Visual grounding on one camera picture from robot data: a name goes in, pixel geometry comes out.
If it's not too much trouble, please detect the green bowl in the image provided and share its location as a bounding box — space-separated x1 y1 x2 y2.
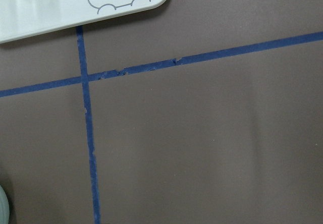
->
0 186 10 224

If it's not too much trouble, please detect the white bear tray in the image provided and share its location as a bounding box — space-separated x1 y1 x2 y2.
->
1 0 166 43

